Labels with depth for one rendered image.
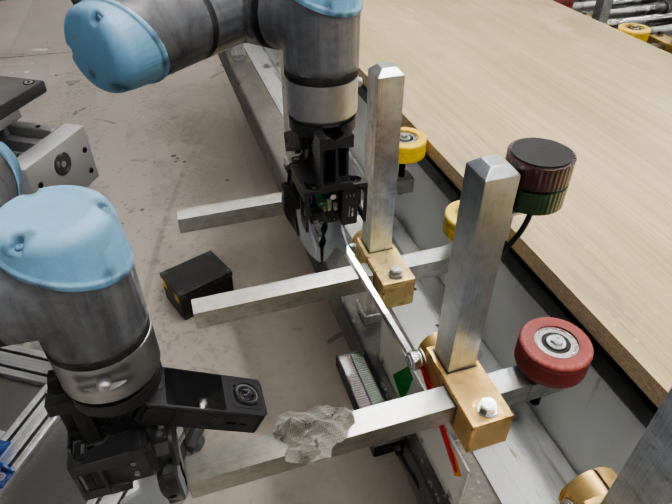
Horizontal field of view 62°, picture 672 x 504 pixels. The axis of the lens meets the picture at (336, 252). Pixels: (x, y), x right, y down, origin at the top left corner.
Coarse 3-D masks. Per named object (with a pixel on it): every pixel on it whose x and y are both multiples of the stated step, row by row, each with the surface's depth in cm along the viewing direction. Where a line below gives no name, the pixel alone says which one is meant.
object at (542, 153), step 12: (516, 144) 51; (528, 144) 51; (540, 144) 51; (552, 144) 51; (516, 156) 49; (528, 156) 49; (540, 156) 49; (552, 156) 49; (564, 156) 49; (552, 168) 48; (540, 192) 49; (552, 192) 49; (528, 216) 54; (516, 240) 56; (504, 252) 56
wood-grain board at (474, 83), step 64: (384, 0) 170; (448, 0) 170; (512, 0) 170; (448, 64) 129; (512, 64) 129; (576, 64) 129; (640, 64) 129; (448, 128) 104; (512, 128) 104; (576, 128) 104; (640, 128) 104; (576, 192) 87; (640, 192) 87; (576, 256) 75; (640, 256) 75; (640, 320) 66; (640, 384) 61
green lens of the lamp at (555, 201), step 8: (520, 192) 50; (528, 192) 49; (560, 192) 49; (520, 200) 50; (528, 200) 50; (536, 200) 50; (544, 200) 49; (552, 200) 50; (560, 200) 50; (520, 208) 51; (528, 208) 50; (536, 208) 50; (544, 208) 50; (552, 208) 50; (560, 208) 51
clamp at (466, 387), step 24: (432, 336) 68; (432, 360) 65; (432, 384) 67; (456, 384) 62; (480, 384) 62; (456, 408) 61; (504, 408) 60; (456, 432) 62; (480, 432) 59; (504, 432) 61
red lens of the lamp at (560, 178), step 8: (512, 144) 51; (512, 160) 49; (576, 160) 49; (520, 168) 49; (528, 168) 48; (536, 168) 48; (544, 168) 48; (560, 168) 48; (568, 168) 48; (528, 176) 48; (536, 176) 48; (544, 176) 48; (552, 176) 48; (560, 176) 48; (568, 176) 49; (520, 184) 49; (528, 184) 49; (536, 184) 49; (544, 184) 48; (552, 184) 48; (560, 184) 49; (568, 184) 50
